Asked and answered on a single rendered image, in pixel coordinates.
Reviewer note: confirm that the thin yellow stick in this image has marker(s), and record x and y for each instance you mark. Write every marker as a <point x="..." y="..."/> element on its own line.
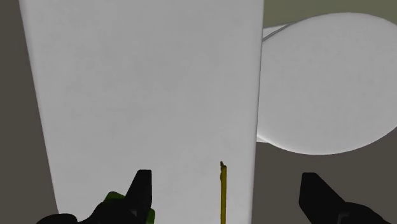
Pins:
<point x="223" y="195"/>

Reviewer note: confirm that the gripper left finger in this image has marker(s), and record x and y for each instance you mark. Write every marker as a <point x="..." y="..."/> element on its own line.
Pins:
<point x="136" y="201"/>

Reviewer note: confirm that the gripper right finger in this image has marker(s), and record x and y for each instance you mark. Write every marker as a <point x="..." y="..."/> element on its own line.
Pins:
<point x="319" y="198"/>

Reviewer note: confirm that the green object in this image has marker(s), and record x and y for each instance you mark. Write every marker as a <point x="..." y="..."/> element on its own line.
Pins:
<point x="114" y="196"/>

